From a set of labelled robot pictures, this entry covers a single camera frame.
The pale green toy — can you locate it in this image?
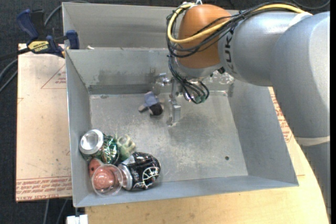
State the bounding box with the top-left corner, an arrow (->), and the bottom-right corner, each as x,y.
115,134 -> 137,161

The pink toy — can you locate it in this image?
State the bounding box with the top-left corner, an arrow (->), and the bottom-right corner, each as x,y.
88,157 -> 119,191

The crushed green drink can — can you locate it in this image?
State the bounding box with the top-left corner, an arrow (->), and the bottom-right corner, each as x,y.
78,129 -> 120,165

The clear plastic cup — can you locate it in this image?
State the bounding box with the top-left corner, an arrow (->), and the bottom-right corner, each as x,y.
91,163 -> 124,197

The grey metal bin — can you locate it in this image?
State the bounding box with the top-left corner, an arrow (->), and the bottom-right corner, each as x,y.
61,2 -> 299,208

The crushed black drink can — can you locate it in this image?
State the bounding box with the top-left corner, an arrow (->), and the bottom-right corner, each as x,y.
118,152 -> 162,191

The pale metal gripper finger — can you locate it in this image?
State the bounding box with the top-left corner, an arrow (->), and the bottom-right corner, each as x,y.
166,101 -> 182,126
153,72 -> 172,96

